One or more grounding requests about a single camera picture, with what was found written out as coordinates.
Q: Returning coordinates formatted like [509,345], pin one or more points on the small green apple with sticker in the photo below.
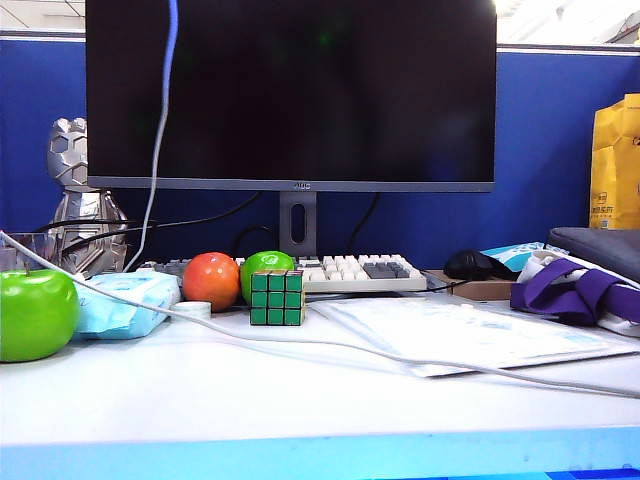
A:
[267,261]

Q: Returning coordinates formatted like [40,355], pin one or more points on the black computer monitor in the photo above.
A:
[325,100]

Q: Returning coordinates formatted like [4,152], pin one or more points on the rubiks cube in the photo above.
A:
[277,300]

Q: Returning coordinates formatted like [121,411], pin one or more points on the clear plastic document sleeve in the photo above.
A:
[450,335]

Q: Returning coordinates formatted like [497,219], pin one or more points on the purple cloth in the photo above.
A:
[550,292]

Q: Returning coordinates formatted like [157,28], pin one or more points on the grey monitor stand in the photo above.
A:
[285,225]

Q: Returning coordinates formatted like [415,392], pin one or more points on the brown cardboard box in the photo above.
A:
[480,291]

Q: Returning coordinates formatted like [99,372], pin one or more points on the blue white snack packet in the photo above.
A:
[515,252]

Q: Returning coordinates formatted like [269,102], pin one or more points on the blue cubicle partition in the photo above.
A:
[545,150]

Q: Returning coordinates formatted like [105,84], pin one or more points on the dark grey laptop sleeve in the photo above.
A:
[600,247]

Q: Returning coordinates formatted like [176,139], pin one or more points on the yellow paper bag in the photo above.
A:
[615,175]

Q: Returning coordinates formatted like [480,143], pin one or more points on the silver geometric figurine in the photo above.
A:
[75,150]

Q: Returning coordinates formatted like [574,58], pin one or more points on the clear glass container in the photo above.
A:
[35,247]

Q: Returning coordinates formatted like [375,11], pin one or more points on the orange round fruit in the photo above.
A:
[210,280]

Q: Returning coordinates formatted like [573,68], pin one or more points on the black computer mouse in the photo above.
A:
[467,265]

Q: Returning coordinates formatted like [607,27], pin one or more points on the white tape roll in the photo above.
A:
[192,307]

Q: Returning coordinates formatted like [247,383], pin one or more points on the large green apple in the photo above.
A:
[35,315]

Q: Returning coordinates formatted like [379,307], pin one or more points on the white grey keyboard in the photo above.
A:
[350,272]

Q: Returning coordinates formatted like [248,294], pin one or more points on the blue wet wipes pack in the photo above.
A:
[115,317]

